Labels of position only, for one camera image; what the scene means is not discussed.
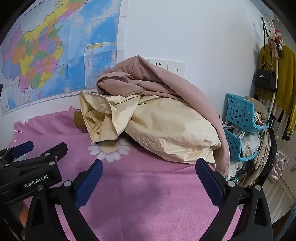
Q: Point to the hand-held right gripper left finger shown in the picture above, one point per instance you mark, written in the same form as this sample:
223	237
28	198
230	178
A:
89	184

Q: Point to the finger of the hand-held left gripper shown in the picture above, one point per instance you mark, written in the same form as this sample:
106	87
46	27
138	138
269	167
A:
53	150
22	147

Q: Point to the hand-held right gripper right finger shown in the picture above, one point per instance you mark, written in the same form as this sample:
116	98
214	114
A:
209	182

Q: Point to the pink coat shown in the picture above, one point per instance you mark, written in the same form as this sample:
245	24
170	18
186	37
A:
166	81

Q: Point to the person's left forearm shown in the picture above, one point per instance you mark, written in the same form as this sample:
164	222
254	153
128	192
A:
24	215

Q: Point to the olive yellow cloth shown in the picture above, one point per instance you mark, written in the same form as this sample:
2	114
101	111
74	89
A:
79	120

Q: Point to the blue perforated plastic basket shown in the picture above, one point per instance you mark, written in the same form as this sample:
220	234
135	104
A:
240	113
233	143

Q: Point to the pink daisy print bedsheet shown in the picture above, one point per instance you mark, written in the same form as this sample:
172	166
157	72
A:
143	199

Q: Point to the pile of beige bags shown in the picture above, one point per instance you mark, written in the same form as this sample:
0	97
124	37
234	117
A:
263	157

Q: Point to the cream coat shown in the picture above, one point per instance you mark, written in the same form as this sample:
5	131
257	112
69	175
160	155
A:
175	126

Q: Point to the clear plastic bag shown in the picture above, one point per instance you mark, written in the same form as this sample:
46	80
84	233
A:
280	164

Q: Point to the beige pleated skirt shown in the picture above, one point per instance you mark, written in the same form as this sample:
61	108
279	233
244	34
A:
276	115

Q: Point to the black handbag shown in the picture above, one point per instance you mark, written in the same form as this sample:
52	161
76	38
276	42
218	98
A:
265	78

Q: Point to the mustard yellow sweater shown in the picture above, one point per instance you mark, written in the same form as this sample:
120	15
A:
286	76

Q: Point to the small plush toy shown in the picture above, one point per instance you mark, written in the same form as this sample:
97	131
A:
274	42

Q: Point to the colourful wall map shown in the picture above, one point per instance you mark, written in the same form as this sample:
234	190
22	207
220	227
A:
46	48

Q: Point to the white wall switch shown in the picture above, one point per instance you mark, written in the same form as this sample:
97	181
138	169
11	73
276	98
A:
177	67

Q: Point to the white wall socket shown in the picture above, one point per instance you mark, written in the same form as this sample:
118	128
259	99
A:
159	63

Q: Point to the white wall hook rack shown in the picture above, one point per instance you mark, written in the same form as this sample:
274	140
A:
274	22

